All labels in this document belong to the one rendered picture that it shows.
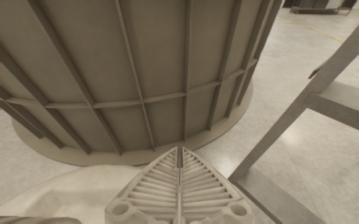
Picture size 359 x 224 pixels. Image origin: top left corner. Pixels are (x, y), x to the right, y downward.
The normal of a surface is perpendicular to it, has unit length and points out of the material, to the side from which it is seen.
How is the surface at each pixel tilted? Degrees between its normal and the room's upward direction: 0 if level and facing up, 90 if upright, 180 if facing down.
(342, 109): 90
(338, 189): 0
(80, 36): 90
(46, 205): 73
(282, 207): 0
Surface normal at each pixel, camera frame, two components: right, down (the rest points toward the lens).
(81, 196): 0.00, 0.40
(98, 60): 0.11, 0.69
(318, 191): 0.00, -0.72
